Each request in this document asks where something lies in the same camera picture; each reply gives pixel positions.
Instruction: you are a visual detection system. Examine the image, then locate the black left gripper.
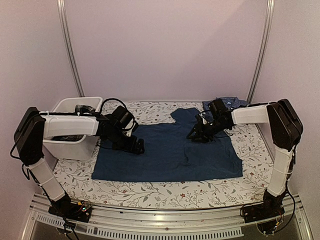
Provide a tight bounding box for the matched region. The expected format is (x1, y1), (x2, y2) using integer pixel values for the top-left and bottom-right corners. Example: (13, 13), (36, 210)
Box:
(105, 126), (145, 154)

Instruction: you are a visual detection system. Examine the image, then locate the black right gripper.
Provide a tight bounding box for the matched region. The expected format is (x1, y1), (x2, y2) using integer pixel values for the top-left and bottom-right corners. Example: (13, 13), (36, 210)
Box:
(187, 118), (228, 143)

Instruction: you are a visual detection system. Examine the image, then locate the teal blue garment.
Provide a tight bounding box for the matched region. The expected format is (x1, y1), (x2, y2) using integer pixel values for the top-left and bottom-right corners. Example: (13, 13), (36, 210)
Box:
(91, 107), (243, 183)

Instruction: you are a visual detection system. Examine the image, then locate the blue plaid button shirt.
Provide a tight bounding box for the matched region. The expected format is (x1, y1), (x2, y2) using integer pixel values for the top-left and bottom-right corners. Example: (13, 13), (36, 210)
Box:
(202, 96), (248, 111)

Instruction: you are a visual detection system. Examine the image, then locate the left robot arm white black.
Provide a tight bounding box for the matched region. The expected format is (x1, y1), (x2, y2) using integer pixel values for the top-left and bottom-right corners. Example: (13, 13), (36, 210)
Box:
(12, 106), (145, 217)

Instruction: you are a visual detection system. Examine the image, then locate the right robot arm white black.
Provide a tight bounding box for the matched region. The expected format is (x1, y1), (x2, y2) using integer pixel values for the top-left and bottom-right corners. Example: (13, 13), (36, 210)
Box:
(186, 98), (303, 218)

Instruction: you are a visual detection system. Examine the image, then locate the white plastic laundry bin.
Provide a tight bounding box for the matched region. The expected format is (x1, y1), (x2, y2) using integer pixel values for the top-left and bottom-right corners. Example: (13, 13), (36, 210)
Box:
(43, 96), (103, 161)

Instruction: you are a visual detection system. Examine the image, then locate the black white plaid garment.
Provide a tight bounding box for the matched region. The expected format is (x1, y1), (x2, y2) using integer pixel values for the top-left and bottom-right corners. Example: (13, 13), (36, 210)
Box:
(50, 104), (96, 142)

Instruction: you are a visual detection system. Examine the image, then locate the floral patterned table cloth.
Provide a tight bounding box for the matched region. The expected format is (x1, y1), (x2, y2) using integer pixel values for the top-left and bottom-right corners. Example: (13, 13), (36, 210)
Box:
(47, 100), (275, 210)

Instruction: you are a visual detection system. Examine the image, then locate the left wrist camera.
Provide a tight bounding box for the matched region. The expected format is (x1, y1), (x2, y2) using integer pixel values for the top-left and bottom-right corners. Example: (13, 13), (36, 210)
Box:
(99, 98), (139, 137)

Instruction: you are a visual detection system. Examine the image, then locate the aluminium front rail base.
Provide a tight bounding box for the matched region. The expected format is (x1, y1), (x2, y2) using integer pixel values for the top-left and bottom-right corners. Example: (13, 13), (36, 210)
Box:
(21, 194), (314, 240)

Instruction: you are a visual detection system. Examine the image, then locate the right aluminium frame post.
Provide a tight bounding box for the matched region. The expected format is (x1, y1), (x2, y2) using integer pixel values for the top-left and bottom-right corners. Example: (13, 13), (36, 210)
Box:
(246, 0), (275, 103)

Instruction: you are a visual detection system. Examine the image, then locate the aluminium frame post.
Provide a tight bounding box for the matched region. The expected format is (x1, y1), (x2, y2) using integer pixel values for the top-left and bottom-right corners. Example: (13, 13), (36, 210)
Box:
(56, 0), (85, 97)
(246, 0), (275, 103)

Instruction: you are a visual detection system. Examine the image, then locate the left aluminium frame post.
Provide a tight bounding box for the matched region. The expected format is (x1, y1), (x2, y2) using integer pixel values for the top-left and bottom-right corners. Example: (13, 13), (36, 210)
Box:
(56, 0), (85, 97)

